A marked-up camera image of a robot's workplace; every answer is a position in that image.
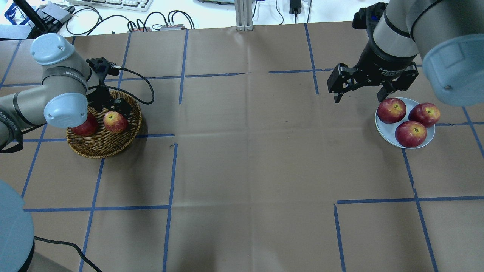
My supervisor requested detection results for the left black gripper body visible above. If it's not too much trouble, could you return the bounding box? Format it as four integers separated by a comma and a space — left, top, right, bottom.
86, 57, 122, 113

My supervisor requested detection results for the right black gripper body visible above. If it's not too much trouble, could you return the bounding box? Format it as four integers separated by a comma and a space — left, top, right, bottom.
348, 45, 419, 91

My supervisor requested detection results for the red yellow apple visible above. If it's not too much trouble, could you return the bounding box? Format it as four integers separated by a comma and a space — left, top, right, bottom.
102, 111, 128, 134

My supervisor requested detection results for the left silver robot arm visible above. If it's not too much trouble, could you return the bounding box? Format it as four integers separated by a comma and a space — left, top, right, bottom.
0, 33, 121, 153

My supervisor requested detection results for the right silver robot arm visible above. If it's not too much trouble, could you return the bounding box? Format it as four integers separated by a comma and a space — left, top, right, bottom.
327, 0, 484, 107

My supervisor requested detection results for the red apple plate back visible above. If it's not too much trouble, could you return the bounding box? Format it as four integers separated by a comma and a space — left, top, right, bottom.
376, 98, 407, 124

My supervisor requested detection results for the red apple plate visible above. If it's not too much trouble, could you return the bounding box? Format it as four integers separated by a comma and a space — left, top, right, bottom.
376, 98, 407, 124
394, 121, 428, 148
408, 103, 441, 128

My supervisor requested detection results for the dark red apple in basket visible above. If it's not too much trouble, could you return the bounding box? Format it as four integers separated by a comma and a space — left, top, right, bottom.
70, 113, 99, 136

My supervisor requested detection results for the woven wicker basket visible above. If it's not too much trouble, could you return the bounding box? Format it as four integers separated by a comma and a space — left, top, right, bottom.
66, 90, 143, 159

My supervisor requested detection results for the light blue plate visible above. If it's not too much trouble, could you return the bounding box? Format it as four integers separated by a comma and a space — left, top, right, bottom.
374, 97, 436, 149

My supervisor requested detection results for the red apple plate outer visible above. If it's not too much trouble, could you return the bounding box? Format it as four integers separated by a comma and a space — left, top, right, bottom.
408, 103, 441, 128

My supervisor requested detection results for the red apple plate front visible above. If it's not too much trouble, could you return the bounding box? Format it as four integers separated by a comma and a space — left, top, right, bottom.
394, 121, 428, 148

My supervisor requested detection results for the white keyboard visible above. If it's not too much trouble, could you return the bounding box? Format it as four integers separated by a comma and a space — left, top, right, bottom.
66, 0, 154, 12

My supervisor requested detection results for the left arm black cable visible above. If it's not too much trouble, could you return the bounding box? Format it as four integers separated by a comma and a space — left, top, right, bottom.
88, 67, 155, 105

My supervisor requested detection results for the aluminium frame post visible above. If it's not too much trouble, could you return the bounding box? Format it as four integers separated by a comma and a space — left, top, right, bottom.
234, 0, 253, 31

